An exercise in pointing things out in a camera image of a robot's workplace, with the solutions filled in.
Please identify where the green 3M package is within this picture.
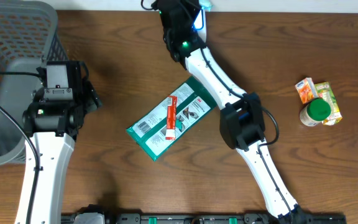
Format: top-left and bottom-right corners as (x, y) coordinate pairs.
(126, 77), (216, 161)

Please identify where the red sachet packet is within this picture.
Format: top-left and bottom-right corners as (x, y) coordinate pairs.
(165, 95), (177, 140)

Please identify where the small orange box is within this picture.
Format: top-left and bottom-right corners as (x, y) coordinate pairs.
(295, 77), (318, 104)

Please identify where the white jar green lid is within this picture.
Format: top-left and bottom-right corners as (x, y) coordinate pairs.
(300, 98), (331, 127)

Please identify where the green yellow juice carton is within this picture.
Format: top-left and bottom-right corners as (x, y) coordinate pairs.
(314, 82), (342, 126)

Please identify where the mint green wipes pack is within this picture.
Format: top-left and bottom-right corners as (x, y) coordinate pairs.
(198, 0), (213, 11)

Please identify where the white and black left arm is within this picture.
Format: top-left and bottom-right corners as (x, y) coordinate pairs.
(15, 79), (101, 223)

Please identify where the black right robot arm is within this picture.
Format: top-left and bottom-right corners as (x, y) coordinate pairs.
(164, 30), (299, 223)

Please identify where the white barcode scanner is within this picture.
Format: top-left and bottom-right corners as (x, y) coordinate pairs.
(193, 9), (207, 42)

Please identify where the dark grey plastic mesh basket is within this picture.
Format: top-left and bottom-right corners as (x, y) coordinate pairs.
(0, 1), (68, 165)

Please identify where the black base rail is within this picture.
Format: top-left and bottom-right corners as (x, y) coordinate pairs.
(60, 212), (347, 224)

